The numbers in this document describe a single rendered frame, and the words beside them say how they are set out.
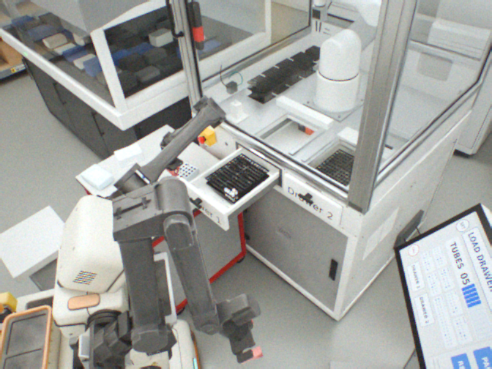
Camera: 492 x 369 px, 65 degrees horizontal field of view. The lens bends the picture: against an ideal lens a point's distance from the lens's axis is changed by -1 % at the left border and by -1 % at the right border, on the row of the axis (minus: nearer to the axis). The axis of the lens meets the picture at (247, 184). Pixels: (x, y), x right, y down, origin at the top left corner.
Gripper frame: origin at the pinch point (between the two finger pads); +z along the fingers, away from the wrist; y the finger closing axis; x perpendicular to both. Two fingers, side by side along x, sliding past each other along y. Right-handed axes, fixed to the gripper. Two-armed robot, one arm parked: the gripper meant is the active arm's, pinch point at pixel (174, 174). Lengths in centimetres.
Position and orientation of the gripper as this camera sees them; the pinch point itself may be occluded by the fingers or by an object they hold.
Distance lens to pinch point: 189.5
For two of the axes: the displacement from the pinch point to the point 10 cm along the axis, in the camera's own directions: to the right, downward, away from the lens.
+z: 0.6, 6.8, 7.3
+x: -6.2, 5.9, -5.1
